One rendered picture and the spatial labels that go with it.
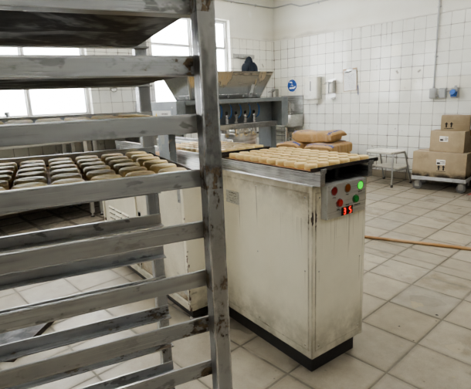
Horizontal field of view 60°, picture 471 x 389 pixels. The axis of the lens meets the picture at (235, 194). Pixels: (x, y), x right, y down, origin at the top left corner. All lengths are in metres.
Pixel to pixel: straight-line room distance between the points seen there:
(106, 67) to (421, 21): 5.60
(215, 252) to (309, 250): 1.02
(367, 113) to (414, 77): 0.79
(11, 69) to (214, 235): 0.38
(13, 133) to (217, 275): 0.38
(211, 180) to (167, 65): 0.19
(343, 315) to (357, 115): 4.76
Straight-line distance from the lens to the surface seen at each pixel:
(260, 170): 1.84
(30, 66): 0.64
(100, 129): 0.65
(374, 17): 6.40
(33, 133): 0.64
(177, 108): 2.01
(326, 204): 1.64
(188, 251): 2.15
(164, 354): 1.30
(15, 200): 0.66
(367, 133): 6.36
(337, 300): 1.90
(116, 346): 0.75
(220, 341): 0.78
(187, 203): 2.08
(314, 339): 1.87
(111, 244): 0.68
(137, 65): 0.66
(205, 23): 0.67
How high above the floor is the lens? 1.18
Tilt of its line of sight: 13 degrees down
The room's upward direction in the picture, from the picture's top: 2 degrees counter-clockwise
